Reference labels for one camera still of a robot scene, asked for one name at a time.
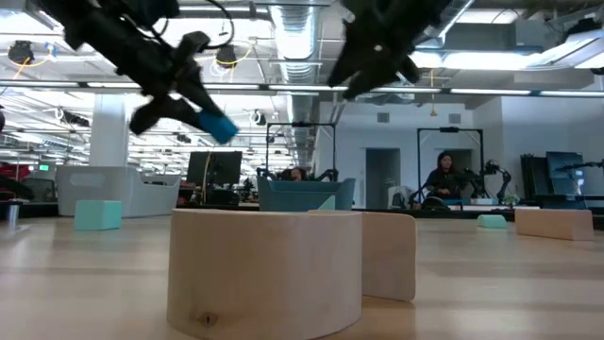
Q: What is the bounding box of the black station frame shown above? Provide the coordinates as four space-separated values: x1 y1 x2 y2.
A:
416 126 485 199

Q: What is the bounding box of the rounded wooden block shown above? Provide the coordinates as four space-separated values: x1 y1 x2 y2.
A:
361 211 418 302

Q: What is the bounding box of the black table edge rail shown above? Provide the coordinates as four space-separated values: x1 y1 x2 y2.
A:
0 200 604 232

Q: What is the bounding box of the white plastic bin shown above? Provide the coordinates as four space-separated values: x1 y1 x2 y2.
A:
55 164 182 219

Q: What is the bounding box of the silver metal post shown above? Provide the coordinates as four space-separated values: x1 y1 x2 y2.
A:
6 200 21 228

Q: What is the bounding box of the wooden cylinder block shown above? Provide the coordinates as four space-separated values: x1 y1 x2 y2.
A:
166 209 363 340

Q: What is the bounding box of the black ceiling-mounted camera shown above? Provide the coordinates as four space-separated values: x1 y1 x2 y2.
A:
215 44 239 67
8 41 35 65

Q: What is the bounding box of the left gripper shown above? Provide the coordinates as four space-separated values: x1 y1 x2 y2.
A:
120 32 227 136

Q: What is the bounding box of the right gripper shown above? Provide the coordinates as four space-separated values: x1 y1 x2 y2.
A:
327 0 452 100

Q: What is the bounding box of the blue plastic bin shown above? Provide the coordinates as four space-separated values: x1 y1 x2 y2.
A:
257 176 357 213

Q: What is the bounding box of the mint half-round block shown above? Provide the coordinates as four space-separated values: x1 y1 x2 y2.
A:
477 214 509 230

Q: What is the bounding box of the silver ventilation duct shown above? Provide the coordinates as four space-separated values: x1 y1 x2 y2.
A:
268 0 322 157
414 0 476 48

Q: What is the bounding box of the dark display screen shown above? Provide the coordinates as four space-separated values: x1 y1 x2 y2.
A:
545 150 585 196

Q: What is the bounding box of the white plastic chair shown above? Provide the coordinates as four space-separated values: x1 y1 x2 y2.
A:
387 185 412 210

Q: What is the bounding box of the mint cube block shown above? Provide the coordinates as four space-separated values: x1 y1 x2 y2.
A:
74 199 124 231

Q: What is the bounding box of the grey door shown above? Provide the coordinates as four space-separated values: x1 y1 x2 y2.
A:
452 148 474 174
365 147 401 209

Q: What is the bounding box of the person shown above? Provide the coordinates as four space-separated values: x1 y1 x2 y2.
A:
280 166 309 182
421 150 462 209

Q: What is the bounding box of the rectangular wooden block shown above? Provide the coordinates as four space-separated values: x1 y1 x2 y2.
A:
514 208 595 242

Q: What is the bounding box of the black computer monitor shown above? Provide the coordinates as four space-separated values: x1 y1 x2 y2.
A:
186 150 243 188

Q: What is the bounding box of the yellow hanging cord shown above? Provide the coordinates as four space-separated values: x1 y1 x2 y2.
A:
428 69 439 117

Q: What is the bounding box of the white building column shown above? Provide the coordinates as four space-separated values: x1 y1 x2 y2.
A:
89 93 129 167

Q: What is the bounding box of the blue block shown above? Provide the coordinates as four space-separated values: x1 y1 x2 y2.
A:
196 109 240 145

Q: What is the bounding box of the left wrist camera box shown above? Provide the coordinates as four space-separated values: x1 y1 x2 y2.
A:
176 30 211 60

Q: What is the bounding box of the long ceiling light bar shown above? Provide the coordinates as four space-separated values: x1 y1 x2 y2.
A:
0 79 604 98

